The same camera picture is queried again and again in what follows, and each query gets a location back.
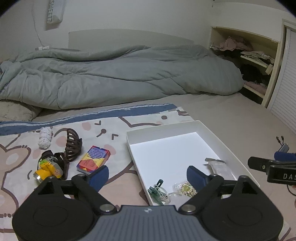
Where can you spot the white shallow cardboard tray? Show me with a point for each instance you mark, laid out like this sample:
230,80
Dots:
165,152

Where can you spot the white sock bundle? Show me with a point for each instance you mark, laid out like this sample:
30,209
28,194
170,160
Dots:
45,137

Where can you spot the brown plastic hair claw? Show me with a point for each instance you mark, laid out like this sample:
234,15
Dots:
73,145

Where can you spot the bag of rubber bands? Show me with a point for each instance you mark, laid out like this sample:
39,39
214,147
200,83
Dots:
184,189

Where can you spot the green plastic clothes pegs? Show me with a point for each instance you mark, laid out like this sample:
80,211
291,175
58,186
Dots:
158,194

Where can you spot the open wardrobe shelf with clothes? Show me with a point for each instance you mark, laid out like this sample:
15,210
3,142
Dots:
256,56

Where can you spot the colourful card box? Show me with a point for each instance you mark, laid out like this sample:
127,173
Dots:
93,160

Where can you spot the white power strip with cable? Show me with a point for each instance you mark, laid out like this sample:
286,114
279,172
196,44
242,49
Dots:
42,47

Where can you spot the grey quilted duvet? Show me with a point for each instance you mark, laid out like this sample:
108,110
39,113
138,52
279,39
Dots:
62,79

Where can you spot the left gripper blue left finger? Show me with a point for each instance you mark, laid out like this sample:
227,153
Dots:
88,187

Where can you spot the grey foil sachet packet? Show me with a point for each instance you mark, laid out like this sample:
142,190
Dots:
220,168

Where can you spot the beige fluffy pillow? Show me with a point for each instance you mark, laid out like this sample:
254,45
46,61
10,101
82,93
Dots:
17,111

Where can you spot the white louvered wardrobe door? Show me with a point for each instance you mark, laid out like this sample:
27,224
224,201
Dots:
282,103

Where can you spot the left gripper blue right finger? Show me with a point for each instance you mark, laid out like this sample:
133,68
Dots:
206,186

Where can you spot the yellow headlamp with black strap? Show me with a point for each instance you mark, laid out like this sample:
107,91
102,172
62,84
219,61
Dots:
51,164

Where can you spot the white hanging paper bag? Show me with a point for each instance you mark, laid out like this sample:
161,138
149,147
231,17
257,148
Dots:
55,14

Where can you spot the cartoon bear print blanket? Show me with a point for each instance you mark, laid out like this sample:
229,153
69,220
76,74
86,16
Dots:
31,210

